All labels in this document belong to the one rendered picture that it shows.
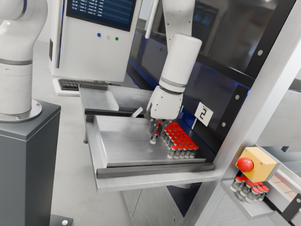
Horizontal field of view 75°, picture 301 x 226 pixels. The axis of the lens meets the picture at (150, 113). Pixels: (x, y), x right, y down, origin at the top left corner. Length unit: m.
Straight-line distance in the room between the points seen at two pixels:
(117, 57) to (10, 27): 0.80
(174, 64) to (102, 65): 0.91
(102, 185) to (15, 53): 0.47
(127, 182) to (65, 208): 1.07
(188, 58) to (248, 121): 0.25
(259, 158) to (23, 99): 0.76
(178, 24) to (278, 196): 0.59
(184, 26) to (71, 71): 0.91
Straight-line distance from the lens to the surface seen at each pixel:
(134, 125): 0.82
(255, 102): 0.64
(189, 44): 0.57
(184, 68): 0.58
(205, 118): 0.77
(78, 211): 1.59
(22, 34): 0.77
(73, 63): 1.38
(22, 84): 0.78
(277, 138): 0.79
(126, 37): 1.44
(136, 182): 0.57
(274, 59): 0.63
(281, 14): 0.67
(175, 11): 0.58
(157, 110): 0.62
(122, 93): 1.11
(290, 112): 0.75
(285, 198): 0.74
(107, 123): 0.78
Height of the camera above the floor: 1.28
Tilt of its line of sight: 24 degrees down
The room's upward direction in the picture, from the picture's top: 17 degrees clockwise
